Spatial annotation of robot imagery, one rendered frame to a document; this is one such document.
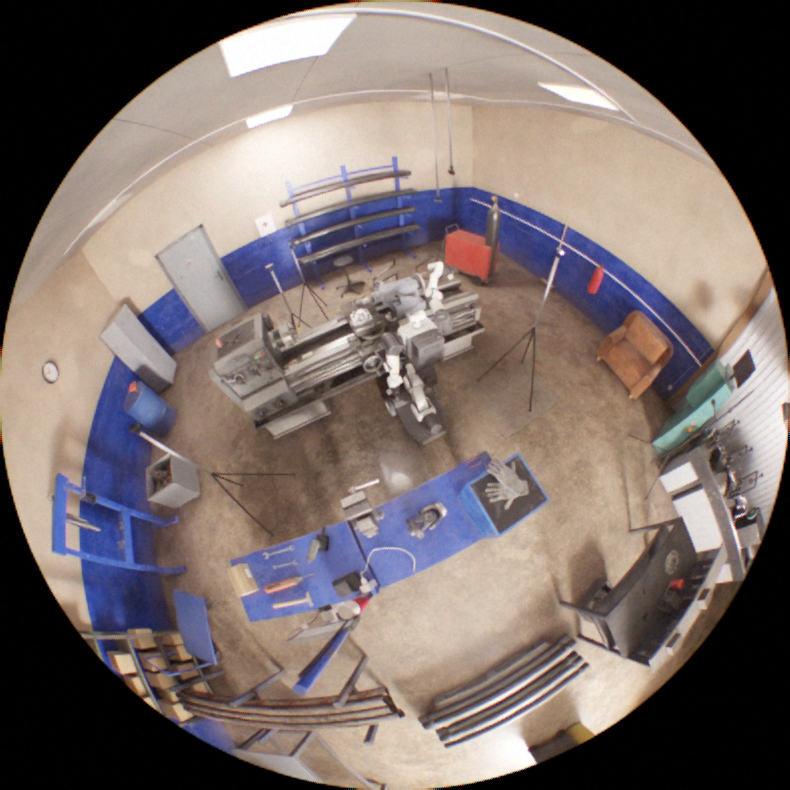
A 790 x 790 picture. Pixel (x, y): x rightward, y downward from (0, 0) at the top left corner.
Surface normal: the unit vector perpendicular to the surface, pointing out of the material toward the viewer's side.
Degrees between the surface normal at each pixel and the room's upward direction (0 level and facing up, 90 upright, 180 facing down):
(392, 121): 90
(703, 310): 90
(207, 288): 90
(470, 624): 0
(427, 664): 0
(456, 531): 0
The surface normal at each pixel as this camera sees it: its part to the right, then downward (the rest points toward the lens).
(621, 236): -0.90, 0.41
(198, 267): 0.43, 0.74
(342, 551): -0.10, -0.53
